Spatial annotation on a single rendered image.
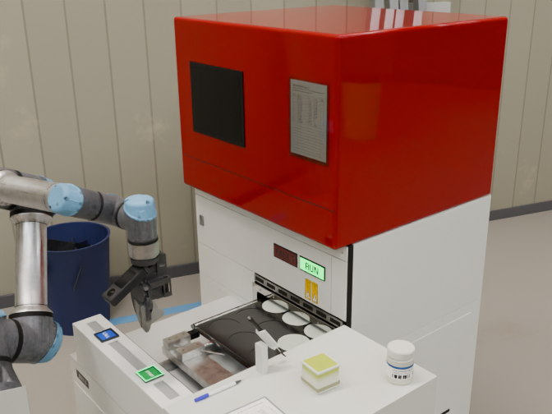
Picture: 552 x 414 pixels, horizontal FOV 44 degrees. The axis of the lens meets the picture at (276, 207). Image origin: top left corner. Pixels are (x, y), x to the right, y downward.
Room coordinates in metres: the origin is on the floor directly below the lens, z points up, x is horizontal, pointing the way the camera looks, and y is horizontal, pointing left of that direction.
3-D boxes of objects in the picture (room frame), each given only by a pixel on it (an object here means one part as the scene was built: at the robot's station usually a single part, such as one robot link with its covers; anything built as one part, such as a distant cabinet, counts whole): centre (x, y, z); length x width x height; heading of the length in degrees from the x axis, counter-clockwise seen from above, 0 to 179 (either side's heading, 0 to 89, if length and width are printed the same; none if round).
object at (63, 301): (3.55, 1.19, 0.29); 0.50 x 0.46 x 0.59; 112
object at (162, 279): (1.57, 0.33, 1.25); 0.09 x 0.08 x 0.12; 129
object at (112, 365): (1.66, 0.42, 0.89); 0.55 x 0.09 x 0.14; 39
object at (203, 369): (1.72, 0.21, 0.87); 0.36 x 0.08 x 0.03; 39
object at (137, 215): (1.57, 0.34, 1.40); 0.09 x 0.08 x 0.11; 49
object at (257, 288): (1.98, -0.06, 0.89); 0.44 x 0.02 x 0.10; 39
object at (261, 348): (1.58, 0.03, 1.03); 0.06 x 0.04 x 0.13; 129
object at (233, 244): (2.13, 0.04, 1.02); 0.81 x 0.03 x 0.40; 39
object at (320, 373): (1.50, -0.11, 1.00); 0.07 x 0.07 x 0.07; 34
